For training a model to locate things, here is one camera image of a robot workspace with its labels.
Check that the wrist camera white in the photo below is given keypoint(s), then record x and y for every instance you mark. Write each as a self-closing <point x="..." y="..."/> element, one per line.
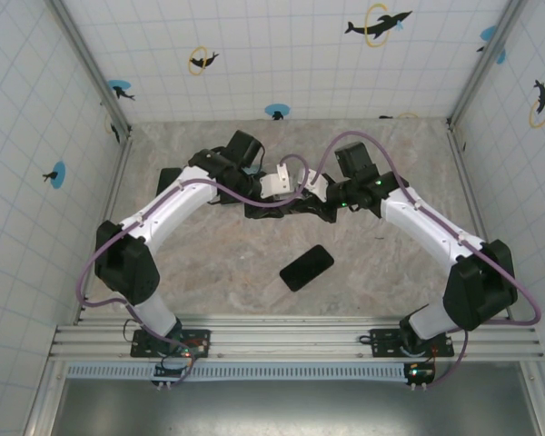
<point x="315" y="184"/>
<point x="274" y="184"/>

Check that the black animal blue circle sticker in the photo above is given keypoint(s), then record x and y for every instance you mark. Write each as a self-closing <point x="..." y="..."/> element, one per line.
<point x="60" y="175"/>

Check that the penguin blue circle sticker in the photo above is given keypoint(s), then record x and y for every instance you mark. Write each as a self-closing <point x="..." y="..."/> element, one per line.
<point x="277" y="110"/>

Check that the small black connector box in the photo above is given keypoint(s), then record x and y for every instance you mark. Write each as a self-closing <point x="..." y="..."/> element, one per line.
<point x="420" y="373"/>
<point x="165" y="372"/>

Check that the aluminium frame leg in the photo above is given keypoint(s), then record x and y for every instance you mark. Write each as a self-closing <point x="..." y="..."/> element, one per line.
<point x="538" y="399"/>
<point x="43" y="399"/>

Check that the black smartphone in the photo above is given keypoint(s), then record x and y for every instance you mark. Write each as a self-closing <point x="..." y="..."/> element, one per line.
<point x="265" y="212"/>
<point x="168" y="179"/>
<point x="306" y="268"/>

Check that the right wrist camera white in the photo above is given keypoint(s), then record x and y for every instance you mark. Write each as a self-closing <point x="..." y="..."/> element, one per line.
<point x="315" y="184"/>

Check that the dark phone case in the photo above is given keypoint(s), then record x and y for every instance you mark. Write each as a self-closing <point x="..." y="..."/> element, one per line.
<point x="283" y="274"/>

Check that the aluminium corner post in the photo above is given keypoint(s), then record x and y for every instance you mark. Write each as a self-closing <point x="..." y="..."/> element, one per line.
<point x="486" y="63"/>
<point x="91" y="63"/>

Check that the aluminium side rail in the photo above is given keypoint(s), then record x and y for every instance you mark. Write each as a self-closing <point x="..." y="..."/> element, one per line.
<point x="470" y="191"/>
<point x="112" y="195"/>

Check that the blue patches wall sticker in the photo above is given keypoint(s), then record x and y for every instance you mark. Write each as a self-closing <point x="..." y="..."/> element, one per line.
<point x="488" y="32"/>

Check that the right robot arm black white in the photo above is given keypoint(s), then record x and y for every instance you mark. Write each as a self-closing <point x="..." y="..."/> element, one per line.
<point x="477" y="290"/>

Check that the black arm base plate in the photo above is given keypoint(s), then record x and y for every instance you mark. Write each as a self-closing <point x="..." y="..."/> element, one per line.
<point x="381" y="340"/>
<point x="138" y="349"/>

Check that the grey metal sheet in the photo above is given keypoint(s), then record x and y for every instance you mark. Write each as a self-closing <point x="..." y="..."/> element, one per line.
<point x="300" y="409"/>

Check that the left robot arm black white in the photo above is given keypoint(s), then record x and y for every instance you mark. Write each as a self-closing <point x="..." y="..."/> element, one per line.
<point x="127" y="268"/>

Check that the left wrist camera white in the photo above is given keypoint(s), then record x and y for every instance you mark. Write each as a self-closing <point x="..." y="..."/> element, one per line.
<point x="274" y="184"/>

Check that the aluminium mounting rail beam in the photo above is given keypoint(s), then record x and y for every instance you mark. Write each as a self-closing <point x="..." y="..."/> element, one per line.
<point x="290" y="338"/>

